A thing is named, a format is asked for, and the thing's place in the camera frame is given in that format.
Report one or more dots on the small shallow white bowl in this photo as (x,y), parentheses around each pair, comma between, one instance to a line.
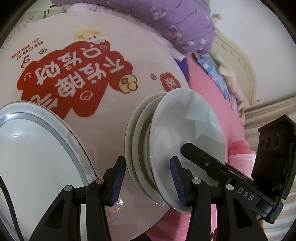
(185,120)

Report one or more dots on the cream carved headboard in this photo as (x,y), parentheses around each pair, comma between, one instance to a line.
(242,64)

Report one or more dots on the large white grey-banded bowl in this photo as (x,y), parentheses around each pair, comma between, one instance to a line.
(129,143)

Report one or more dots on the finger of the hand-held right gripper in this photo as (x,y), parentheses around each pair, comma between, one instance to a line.
(203,162)

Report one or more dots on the small white footed bowl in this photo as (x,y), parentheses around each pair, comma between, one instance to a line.
(140,143)

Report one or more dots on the blue printed pillow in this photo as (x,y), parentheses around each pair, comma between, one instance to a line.
(210,67)

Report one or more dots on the white plate with grey band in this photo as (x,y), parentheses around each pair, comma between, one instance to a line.
(34,162)

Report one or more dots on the purple floral quilt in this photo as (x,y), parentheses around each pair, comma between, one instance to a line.
(173,23)

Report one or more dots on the round pink printed table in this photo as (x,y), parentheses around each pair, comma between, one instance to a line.
(143,69)

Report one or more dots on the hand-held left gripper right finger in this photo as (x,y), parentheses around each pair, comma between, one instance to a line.
(178,183)

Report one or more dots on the pink bed sheet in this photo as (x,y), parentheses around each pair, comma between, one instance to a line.
(208,92)

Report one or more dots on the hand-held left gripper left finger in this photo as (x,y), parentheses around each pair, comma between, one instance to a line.
(116,183)

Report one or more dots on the white and pink plush toy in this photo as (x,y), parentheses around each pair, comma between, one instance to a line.
(226,69)

